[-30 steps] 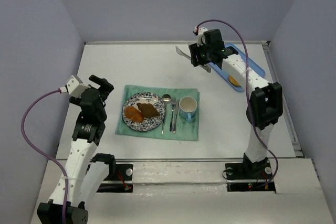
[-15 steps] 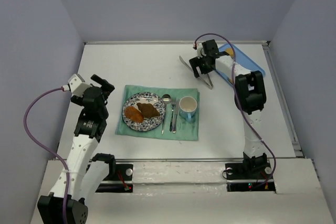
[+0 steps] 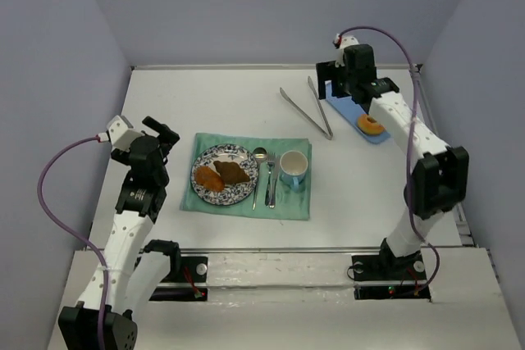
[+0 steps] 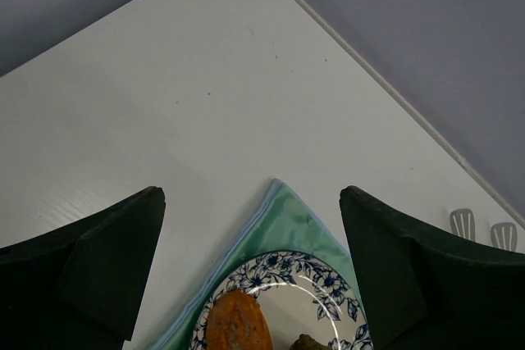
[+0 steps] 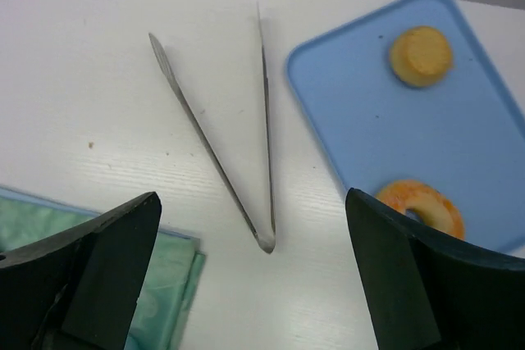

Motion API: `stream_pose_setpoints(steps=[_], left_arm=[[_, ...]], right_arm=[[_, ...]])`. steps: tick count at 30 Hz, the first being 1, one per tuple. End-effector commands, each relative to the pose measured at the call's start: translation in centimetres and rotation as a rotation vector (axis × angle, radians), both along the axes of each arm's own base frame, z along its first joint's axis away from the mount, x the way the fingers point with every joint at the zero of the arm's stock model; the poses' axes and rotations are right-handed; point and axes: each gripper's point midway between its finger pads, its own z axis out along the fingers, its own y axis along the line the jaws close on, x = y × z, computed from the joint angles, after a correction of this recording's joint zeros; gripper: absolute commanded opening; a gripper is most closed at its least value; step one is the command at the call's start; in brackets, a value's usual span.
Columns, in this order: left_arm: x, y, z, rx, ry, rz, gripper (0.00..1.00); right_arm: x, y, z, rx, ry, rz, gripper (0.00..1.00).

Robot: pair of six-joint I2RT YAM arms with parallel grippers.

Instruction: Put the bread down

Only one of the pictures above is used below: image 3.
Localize light blue mug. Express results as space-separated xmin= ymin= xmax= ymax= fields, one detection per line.
xmin=280 ymin=151 xmax=308 ymax=192

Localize silver knife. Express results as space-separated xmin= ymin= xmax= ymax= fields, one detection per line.
xmin=268 ymin=155 xmax=281 ymax=209

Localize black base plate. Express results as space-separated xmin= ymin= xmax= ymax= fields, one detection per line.
xmin=347 ymin=253 xmax=431 ymax=300
xmin=149 ymin=255 xmax=208 ymax=302

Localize orange bread wedge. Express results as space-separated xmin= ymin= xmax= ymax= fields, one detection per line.
xmin=194 ymin=166 xmax=225 ymax=193

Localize green cloth placemat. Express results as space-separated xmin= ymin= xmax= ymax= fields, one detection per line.
xmin=180 ymin=133 xmax=312 ymax=220

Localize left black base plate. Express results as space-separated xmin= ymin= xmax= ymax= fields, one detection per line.
xmin=149 ymin=255 xmax=208 ymax=302

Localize silver fork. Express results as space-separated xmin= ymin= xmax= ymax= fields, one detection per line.
xmin=265 ymin=152 xmax=276 ymax=207

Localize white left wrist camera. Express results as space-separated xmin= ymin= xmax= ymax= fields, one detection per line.
xmin=107 ymin=116 xmax=143 ymax=152

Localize silver metal tongs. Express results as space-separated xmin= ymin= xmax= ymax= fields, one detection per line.
xmin=279 ymin=76 xmax=334 ymax=141

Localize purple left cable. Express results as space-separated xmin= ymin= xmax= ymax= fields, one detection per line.
xmin=37 ymin=135 xmax=112 ymax=350

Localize glazed ring doughnut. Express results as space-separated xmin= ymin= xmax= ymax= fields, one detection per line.
xmin=356 ymin=114 xmax=385 ymax=136

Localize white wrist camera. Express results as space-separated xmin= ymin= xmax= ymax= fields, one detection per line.
xmin=332 ymin=34 xmax=361 ymax=68
xmin=107 ymin=116 xmax=143 ymax=152

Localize light blue plastic tray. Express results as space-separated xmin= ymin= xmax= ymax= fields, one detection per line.
xmin=325 ymin=80 xmax=390 ymax=144

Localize silver spoon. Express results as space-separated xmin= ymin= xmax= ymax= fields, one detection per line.
xmin=252 ymin=147 xmax=268 ymax=210

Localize dark brown croissant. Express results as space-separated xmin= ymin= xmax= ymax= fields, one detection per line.
xmin=213 ymin=161 xmax=250 ymax=184

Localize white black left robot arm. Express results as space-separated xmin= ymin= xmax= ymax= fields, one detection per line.
xmin=58 ymin=116 xmax=181 ymax=349

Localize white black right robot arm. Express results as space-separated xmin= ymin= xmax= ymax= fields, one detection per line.
xmin=316 ymin=36 xmax=469 ymax=273

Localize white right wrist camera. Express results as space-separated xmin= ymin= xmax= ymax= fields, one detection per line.
xmin=332 ymin=34 xmax=361 ymax=68

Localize aluminium table rail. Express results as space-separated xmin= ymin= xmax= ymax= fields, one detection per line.
xmin=180 ymin=247 xmax=380 ymax=254

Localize blue floral ceramic plate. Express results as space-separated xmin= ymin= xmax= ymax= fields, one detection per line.
xmin=190 ymin=143 xmax=258 ymax=207

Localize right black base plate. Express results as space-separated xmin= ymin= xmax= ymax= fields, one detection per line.
xmin=347 ymin=253 xmax=431 ymax=300

